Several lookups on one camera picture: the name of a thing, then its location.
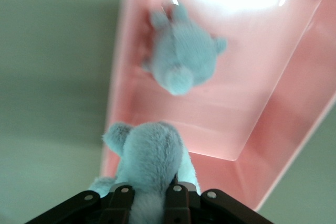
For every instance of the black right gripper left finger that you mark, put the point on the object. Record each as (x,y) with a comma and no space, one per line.
(121,203)

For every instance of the grey plush toy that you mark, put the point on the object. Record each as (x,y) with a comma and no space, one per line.
(181,51)
(152,155)

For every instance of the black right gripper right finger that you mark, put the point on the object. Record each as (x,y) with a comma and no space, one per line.
(181,203)

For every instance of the pink plastic box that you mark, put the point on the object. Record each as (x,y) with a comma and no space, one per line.
(236,77)

